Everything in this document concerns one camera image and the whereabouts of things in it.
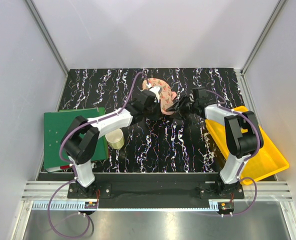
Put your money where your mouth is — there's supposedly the aluminium rail frame front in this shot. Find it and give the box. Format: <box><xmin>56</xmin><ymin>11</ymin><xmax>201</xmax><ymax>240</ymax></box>
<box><xmin>12</xmin><ymin>181</ymin><xmax>296</xmax><ymax>240</ymax></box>

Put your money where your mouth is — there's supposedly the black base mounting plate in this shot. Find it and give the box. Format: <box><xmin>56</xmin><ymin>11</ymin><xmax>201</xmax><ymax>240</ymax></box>
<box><xmin>32</xmin><ymin>173</ymin><xmax>274</xmax><ymax>211</ymax></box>

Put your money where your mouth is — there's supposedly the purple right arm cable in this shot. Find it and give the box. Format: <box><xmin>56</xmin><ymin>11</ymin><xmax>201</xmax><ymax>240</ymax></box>
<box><xmin>195</xmin><ymin>90</ymin><xmax>263</xmax><ymax>218</ymax></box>

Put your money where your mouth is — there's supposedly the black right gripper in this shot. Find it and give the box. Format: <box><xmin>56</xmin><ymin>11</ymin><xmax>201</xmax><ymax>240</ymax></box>
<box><xmin>165</xmin><ymin>94</ymin><xmax>198</xmax><ymax>121</ymax></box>

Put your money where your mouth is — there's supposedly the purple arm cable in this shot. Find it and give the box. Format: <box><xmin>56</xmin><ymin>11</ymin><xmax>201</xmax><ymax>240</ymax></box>
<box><xmin>195</xmin><ymin>90</ymin><xmax>263</xmax><ymax>218</ymax></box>
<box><xmin>47</xmin><ymin>72</ymin><xmax>151</xmax><ymax>237</ymax></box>

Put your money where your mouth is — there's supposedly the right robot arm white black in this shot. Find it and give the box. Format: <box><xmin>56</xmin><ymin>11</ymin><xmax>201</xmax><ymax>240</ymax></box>
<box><xmin>165</xmin><ymin>87</ymin><xmax>264</xmax><ymax>199</ymax></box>

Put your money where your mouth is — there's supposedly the red folder under binder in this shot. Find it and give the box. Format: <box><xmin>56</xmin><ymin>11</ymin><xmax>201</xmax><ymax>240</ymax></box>
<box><xmin>59</xmin><ymin>154</ymin><xmax>111</xmax><ymax>171</ymax></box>

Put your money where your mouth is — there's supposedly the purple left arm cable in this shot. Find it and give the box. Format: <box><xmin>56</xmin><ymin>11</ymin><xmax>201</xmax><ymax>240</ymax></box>
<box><xmin>47</xmin><ymin>72</ymin><xmax>151</xmax><ymax>237</ymax></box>

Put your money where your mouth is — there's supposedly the pink floral mesh laundry bag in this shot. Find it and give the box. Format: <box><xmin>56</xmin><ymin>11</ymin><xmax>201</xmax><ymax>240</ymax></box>
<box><xmin>142</xmin><ymin>78</ymin><xmax>177</xmax><ymax>116</ymax></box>

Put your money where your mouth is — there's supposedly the cream ceramic mug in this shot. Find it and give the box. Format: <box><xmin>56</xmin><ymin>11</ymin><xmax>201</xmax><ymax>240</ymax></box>
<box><xmin>105</xmin><ymin>128</ymin><xmax>125</xmax><ymax>150</ymax></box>

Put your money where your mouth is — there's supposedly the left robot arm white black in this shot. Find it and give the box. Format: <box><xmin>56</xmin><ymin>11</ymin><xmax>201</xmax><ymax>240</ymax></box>
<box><xmin>59</xmin><ymin>86</ymin><xmax>162</xmax><ymax>198</ymax></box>

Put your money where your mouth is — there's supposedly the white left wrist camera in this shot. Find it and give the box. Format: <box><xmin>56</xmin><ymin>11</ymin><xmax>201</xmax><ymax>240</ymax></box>
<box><xmin>148</xmin><ymin>86</ymin><xmax>162</xmax><ymax>103</ymax></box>

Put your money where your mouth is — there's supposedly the green binder folder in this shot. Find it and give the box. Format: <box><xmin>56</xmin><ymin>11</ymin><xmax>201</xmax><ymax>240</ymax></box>
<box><xmin>43</xmin><ymin>107</ymin><xmax>105</xmax><ymax>173</ymax></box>

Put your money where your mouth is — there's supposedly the yellow plastic tray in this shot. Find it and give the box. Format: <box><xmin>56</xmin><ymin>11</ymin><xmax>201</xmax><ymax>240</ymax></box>
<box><xmin>205</xmin><ymin>106</ymin><xmax>290</xmax><ymax>185</ymax></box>

